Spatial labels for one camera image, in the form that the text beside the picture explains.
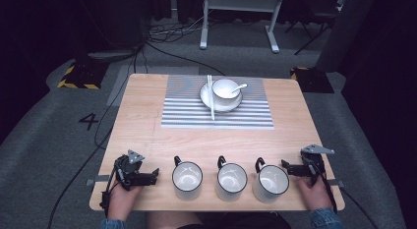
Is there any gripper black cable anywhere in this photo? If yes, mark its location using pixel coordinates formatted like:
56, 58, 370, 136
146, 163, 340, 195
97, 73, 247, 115
307, 159, 376, 229
99, 163, 121, 217

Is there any white bowl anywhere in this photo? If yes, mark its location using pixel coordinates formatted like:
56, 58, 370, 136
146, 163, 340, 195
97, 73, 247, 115
210, 79, 242, 106

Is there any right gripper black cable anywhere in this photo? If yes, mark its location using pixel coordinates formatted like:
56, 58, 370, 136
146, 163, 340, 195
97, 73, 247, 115
307, 159, 376, 229

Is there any grey column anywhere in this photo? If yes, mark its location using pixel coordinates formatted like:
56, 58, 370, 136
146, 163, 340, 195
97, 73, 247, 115
316, 0, 379, 74

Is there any white mug with black rim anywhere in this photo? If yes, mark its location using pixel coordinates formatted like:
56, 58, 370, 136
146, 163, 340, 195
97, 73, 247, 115
171, 155, 204, 201
214, 154, 249, 202
252, 156, 291, 204

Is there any white plate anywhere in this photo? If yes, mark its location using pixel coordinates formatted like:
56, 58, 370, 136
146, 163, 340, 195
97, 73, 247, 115
199, 82, 244, 113

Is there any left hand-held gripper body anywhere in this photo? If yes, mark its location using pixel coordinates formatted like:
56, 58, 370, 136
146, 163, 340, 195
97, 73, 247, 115
113, 149, 146, 192

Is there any white chopstick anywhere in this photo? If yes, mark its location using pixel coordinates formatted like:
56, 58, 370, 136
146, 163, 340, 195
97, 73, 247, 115
207, 75, 214, 121
208, 75, 216, 122

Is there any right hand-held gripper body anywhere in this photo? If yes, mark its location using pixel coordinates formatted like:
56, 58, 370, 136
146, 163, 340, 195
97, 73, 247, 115
300, 143, 335, 186

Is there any white metal desk frame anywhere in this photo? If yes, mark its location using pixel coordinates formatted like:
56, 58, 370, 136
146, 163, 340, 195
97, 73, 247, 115
199, 0, 286, 55

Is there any black base with yellow stripes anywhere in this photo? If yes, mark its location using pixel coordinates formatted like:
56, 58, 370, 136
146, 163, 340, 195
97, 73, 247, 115
56, 59, 110, 91
289, 66, 335, 94

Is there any bundle of black floor cables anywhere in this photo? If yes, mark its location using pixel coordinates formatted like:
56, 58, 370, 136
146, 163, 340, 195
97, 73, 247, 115
146, 16, 206, 45

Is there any white spoon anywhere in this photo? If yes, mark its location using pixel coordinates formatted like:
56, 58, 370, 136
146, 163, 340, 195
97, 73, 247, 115
230, 83, 249, 94

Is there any long black floor cable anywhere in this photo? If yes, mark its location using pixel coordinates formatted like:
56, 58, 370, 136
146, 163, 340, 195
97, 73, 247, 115
47, 41, 147, 229

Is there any black tripod stand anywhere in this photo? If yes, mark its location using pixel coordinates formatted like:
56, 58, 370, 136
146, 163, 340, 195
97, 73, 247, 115
283, 0, 349, 56

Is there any person's right hand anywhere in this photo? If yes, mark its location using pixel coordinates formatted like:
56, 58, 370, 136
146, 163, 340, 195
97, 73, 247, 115
297, 176, 333, 212

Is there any grey striped placemat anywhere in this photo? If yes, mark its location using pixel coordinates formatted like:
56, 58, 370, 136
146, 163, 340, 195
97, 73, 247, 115
160, 74, 275, 131

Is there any person's left hand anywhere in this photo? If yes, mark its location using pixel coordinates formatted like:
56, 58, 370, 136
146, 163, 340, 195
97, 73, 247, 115
107, 185, 144, 222

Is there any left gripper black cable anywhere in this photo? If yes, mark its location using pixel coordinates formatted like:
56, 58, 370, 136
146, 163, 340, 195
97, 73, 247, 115
99, 163, 121, 217

